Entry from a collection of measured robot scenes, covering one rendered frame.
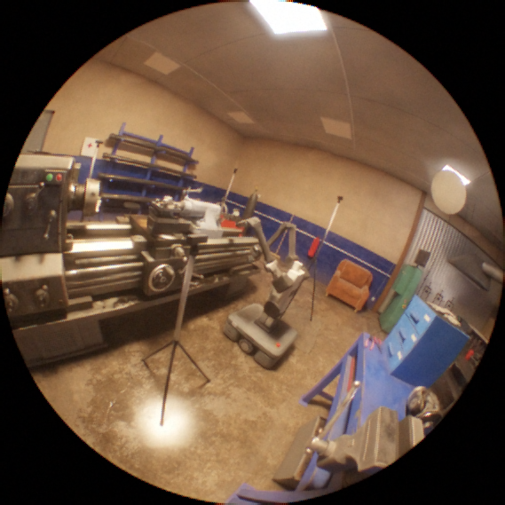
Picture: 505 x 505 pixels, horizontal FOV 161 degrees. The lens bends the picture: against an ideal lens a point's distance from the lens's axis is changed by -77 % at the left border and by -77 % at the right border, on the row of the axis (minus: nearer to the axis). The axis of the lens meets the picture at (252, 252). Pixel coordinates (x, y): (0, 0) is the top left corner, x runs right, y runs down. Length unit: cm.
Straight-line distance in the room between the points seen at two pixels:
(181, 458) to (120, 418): 45
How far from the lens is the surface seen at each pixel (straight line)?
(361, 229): 476
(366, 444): 46
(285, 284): 135
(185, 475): 136
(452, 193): 344
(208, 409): 146
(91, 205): 126
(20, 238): 120
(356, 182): 497
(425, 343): 107
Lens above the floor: 135
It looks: 16 degrees down
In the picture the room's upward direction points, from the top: 21 degrees clockwise
